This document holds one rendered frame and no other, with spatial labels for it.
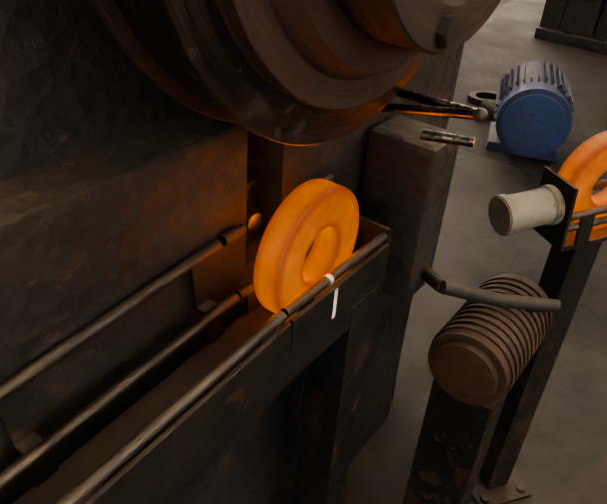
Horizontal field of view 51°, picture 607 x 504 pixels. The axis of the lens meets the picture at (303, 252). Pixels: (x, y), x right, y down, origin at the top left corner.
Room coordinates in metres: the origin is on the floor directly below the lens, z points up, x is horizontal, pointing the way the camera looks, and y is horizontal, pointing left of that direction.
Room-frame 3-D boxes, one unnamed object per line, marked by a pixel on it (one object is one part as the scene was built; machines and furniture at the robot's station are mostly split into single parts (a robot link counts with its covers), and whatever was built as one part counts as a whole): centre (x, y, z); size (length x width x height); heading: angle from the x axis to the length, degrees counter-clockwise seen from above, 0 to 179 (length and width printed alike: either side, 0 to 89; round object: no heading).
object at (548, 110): (2.66, -0.93, 0.17); 0.57 x 0.31 x 0.34; 166
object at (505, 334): (0.76, -0.31, 0.27); 0.22 x 0.13 x 0.53; 146
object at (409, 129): (0.77, -0.13, 0.68); 0.11 x 0.08 x 0.24; 56
